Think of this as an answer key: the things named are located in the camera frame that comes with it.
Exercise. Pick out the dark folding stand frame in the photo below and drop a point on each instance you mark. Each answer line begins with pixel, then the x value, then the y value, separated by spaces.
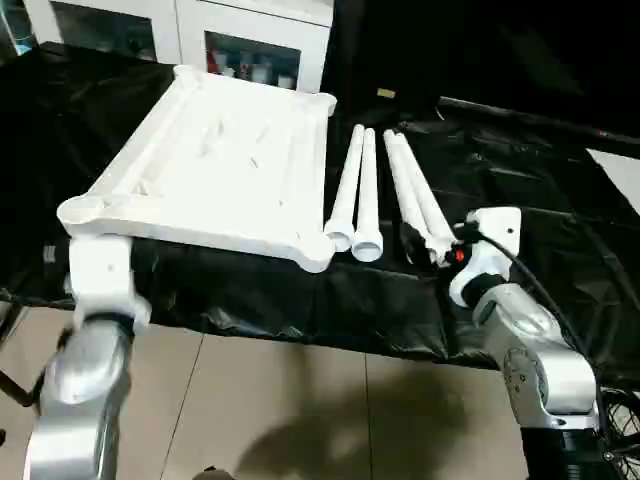
pixel 15 385

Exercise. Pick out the long black bar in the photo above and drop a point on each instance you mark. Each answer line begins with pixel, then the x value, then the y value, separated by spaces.
pixel 525 117

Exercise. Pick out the small tan label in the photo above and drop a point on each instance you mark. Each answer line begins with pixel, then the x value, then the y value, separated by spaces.
pixel 386 93

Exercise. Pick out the white plastic table leg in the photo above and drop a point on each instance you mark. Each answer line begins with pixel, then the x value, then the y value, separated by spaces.
pixel 422 190
pixel 367 200
pixel 404 185
pixel 345 190

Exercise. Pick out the white plastic table top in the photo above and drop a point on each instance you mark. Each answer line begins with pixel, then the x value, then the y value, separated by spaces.
pixel 200 165

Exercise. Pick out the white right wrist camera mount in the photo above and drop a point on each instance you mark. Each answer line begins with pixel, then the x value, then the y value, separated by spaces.
pixel 495 270

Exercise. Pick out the white flat sheet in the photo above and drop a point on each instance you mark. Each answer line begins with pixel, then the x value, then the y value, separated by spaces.
pixel 620 175

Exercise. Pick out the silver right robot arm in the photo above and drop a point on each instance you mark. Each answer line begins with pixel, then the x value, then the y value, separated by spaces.
pixel 540 360

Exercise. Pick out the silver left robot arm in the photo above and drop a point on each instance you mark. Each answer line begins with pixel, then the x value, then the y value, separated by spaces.
pixel 75 390

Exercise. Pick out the white glass-door cabinet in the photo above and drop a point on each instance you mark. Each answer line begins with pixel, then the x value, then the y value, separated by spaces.
pixel 185 30

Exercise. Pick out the red bottle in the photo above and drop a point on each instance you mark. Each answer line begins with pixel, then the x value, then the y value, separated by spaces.
pixel 212 57

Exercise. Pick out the grey robot left foot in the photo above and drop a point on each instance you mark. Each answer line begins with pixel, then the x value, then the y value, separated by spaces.
pixel 210 474

